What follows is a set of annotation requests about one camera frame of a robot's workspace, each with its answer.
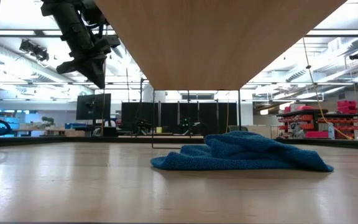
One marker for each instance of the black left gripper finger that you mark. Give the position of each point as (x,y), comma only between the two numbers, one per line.
(92,73)
(100,73)

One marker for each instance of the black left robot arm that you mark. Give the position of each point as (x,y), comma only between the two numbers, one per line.
(68,20)

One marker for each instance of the shelf rack with red bins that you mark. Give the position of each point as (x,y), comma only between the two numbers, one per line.
(337,123)

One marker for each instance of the thin hanging pole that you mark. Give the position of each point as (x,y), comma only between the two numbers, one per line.
(103,105)

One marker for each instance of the black computer monitor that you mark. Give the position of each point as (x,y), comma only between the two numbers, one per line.
(93,106)

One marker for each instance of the black ceiling projector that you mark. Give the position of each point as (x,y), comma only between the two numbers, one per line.
(36,50)

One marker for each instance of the white cylinder column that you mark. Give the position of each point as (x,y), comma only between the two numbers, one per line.
(148,95)

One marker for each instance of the blue storage bins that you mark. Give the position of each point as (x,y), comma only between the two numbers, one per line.
(75,125)

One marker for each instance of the background robot with green light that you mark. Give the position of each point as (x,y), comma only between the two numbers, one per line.
(186,124)

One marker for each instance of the black room partition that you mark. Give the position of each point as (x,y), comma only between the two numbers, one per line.
(204,113)

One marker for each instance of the blue towel cloth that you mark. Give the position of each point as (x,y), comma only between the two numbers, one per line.
(247,152)

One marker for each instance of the small black ceiling camera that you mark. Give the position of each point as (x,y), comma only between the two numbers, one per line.
(356,55)

